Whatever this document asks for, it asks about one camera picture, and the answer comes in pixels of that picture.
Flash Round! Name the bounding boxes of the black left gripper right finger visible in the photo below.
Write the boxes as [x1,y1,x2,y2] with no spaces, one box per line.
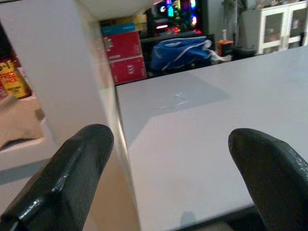
[228,128,308,231]

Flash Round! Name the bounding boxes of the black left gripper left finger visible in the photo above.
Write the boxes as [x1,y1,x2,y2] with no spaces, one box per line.
[0,123,115,231]

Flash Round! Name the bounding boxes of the beige cloth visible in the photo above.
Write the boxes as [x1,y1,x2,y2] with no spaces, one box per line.
[0,95,46,149]

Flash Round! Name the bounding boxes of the yellow printed pack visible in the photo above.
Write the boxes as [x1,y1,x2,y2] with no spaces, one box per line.
[0,59,32,100]

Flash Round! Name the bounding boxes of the red cardboard box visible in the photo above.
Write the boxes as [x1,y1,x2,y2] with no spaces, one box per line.
[103,30,143,61]
[109,55,148,85]

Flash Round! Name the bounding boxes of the orange and black device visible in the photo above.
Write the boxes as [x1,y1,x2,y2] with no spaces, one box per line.
[217,39,234,58]

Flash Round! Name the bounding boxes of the white glass door cabinet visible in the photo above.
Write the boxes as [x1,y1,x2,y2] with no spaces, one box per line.
[258,1,308,55]

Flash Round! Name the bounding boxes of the teal cardboard box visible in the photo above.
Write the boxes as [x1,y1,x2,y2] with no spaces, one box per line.
[100,22,137,37]

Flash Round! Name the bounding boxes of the yellow cardboard box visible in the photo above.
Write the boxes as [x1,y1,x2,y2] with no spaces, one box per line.
[115,14,148,32]

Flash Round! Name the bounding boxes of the computer case with RGB lights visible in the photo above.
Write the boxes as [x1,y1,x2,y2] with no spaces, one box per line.
[146,0,208,37]

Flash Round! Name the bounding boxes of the blue bag with white straps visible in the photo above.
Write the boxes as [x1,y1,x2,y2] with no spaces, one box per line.
[150,36,227,73]

